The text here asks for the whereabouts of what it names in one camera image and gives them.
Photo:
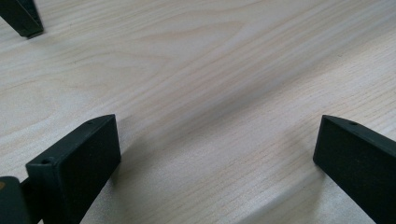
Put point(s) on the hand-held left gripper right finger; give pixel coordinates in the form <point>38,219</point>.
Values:
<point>358,161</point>

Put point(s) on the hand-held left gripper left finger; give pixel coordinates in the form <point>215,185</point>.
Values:
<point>74,168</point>

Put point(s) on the small black folding table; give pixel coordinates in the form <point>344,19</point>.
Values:
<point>20,15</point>

